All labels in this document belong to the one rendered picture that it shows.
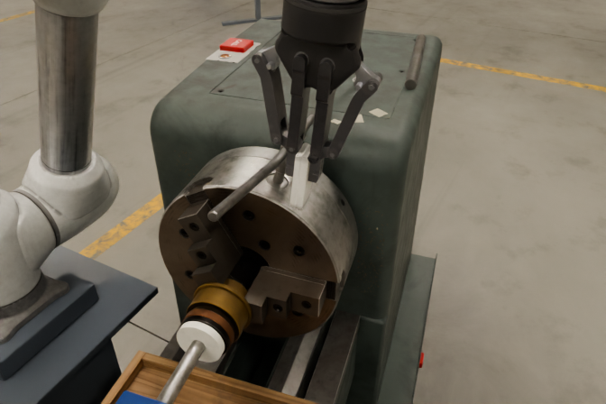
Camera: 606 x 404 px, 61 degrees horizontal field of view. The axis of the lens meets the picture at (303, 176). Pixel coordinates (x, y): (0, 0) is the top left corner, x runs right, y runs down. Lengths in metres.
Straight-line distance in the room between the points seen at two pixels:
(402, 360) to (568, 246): 1.58
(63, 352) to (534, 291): 1.92
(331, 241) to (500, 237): 2.04
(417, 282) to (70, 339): 0.95
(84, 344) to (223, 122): 0.60
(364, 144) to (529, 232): 2.07
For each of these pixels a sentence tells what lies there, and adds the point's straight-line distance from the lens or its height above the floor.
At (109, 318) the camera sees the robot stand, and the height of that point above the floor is 0.75.
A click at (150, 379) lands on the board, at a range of 0.98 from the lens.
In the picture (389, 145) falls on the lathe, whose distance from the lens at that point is 0.85.
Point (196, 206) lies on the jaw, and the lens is 0.79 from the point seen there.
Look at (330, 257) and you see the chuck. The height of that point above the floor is 1.14.
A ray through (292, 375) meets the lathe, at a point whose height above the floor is 0.86.
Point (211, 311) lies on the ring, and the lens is 0.74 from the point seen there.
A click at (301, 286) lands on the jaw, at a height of 1.10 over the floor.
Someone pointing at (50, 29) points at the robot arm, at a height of 1.39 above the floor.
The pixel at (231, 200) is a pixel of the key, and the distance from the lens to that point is 0.56.
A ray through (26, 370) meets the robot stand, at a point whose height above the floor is 0.75.
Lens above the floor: 1.66
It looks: 33 degrees down
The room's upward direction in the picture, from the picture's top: straight up
